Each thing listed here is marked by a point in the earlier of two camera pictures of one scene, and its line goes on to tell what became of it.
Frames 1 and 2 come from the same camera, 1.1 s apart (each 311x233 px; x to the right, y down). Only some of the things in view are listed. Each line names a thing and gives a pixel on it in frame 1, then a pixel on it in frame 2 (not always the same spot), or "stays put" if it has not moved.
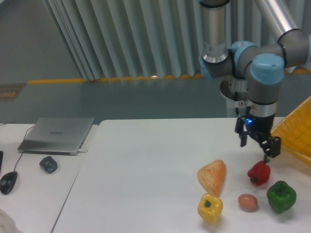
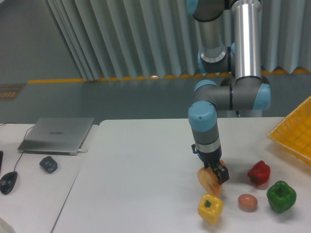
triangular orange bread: x=212 y=175 stays put
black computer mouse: x=7 y=182 stays put
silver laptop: x=57 y=136 stays put
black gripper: x=260 y=126 -> x=209 y=159
